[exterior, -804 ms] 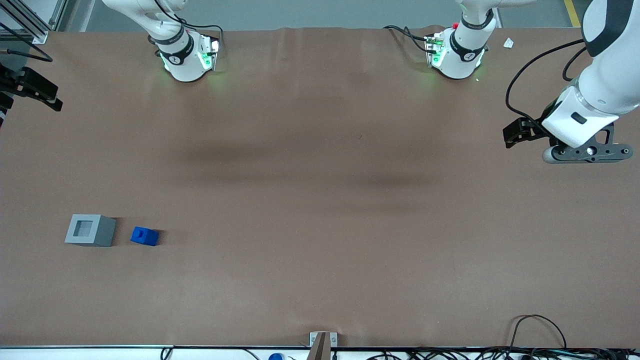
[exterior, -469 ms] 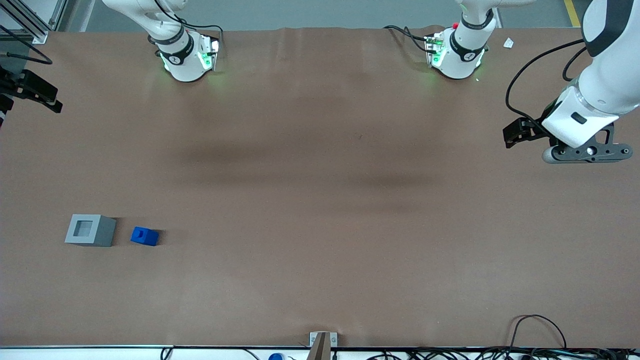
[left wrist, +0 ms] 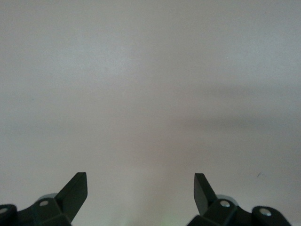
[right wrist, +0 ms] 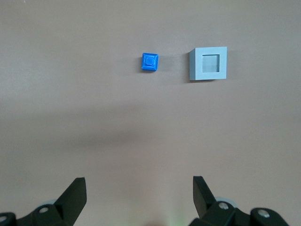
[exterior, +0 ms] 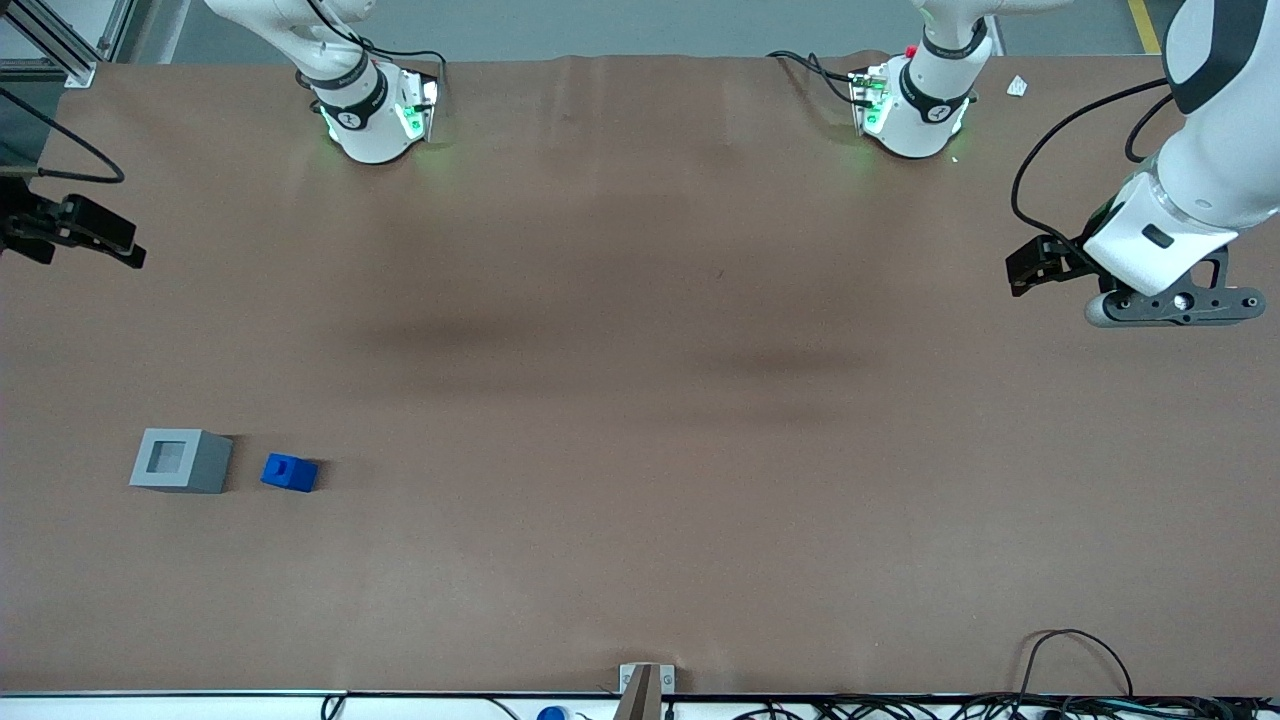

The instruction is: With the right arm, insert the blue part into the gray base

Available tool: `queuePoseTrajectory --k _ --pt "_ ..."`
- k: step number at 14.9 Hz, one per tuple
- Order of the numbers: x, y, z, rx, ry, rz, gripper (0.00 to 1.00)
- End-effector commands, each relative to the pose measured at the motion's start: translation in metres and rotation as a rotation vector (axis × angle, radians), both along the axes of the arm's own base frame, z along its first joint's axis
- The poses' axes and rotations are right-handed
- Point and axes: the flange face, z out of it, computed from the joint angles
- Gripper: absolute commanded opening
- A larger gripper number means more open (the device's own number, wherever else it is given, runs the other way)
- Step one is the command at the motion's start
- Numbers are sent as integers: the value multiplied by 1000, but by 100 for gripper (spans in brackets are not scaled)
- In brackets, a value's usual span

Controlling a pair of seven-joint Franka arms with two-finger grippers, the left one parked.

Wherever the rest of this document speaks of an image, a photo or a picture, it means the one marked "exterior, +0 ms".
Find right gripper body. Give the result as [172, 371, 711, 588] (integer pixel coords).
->
[0, 178, 67, 247]

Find blue plastic part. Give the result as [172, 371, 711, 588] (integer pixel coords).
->
[261, 453, 319, 494]

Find gray square base block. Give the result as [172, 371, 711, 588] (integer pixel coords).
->
[129, 428, 234, 494]

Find green-lit metal connector box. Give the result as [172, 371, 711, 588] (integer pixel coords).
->
[395, 68, 443, 143]
[848, 66, 891, 136]

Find brown table cover sheet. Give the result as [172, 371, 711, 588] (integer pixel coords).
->
[0, 50, 1280, 696]

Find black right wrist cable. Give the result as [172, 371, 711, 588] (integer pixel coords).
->
[0, 88, 127, 186]

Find long black left wrist cable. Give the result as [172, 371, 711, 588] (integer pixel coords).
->
[1010, 78, 1173, 263]

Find dark gray left camera mount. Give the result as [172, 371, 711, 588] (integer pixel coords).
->
[1085, 245, 1267, 328]

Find short black left wrist cable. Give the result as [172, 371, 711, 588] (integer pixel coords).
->
[1125, 93, 1176, 164]

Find aluminum frame profile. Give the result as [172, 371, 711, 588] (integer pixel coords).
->
[0, 0, 136, 89]

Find black left arm base cable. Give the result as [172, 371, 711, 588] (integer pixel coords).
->
[767, 50, 863, 106]

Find black arm base cable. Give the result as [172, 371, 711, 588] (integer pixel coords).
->
[767, 50, 863, 106]
[305, 0, 448, 106]

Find black right arm base cable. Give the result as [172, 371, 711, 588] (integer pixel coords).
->
[305, 0, 448, 106]

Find black looped cable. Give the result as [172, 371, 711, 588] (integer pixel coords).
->
[1018, 628, 1136, 701]

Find black cable bundle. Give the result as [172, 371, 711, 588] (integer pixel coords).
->
[730, 694, 1280, 720]

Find brown post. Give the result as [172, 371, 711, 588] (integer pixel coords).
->
[613, 665, 663, 720]

